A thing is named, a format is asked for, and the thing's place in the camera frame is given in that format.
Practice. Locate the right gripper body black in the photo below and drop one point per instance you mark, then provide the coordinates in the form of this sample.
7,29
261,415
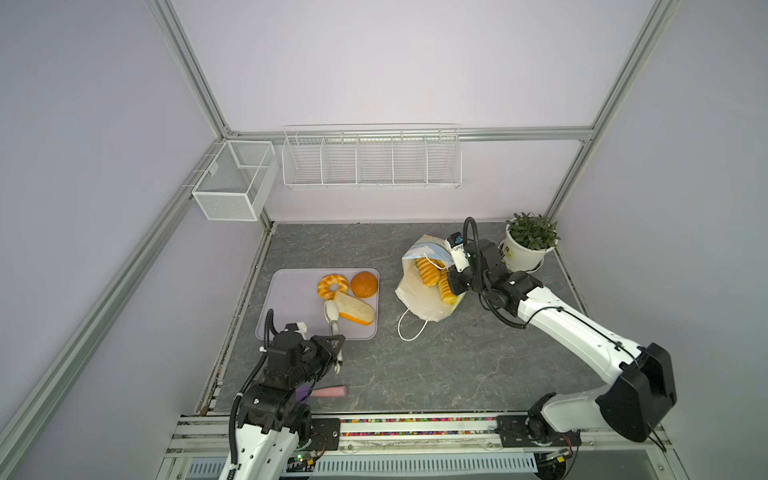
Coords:
460,282

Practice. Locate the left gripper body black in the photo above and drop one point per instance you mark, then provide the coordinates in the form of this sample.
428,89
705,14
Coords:
322,364

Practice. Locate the fake yellow ridged bread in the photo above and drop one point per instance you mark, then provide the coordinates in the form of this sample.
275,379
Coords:
446,294
429,270

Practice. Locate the paper bag with landscape print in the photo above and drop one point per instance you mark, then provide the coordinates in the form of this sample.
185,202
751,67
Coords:
422,301

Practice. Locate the fake toast slice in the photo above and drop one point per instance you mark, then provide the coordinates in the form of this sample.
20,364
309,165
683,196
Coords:
354,309

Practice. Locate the fake braided ring bread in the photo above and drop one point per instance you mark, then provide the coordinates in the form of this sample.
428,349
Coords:
330,284

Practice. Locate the round orange fake bun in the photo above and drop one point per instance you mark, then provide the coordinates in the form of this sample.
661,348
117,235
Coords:
364,285

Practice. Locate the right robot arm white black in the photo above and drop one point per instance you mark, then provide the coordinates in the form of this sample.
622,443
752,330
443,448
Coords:
639,388

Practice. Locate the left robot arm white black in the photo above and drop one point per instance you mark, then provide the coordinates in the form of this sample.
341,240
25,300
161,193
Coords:
269,428

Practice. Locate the lavender cutting mat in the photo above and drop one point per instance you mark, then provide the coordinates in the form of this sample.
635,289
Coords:
292,295

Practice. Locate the potted green plant white pot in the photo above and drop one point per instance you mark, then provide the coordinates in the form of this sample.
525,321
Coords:
528,238

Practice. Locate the white mesh box basket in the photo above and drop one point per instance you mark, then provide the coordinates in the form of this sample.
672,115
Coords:
237,181

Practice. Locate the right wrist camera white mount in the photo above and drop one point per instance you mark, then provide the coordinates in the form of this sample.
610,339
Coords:
456,247

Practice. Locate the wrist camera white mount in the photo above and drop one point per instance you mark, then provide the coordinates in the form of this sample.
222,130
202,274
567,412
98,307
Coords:
299,328
456,247

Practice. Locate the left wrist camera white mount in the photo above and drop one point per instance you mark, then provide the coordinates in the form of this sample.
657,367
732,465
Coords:
299,328

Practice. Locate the purple scoop with pink handle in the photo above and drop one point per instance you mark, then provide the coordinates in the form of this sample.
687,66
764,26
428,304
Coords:
306,392

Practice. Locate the white wire shelf basket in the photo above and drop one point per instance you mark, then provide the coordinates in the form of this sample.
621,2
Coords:
338,156

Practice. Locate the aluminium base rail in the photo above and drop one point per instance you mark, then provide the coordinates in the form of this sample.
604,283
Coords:
368,433

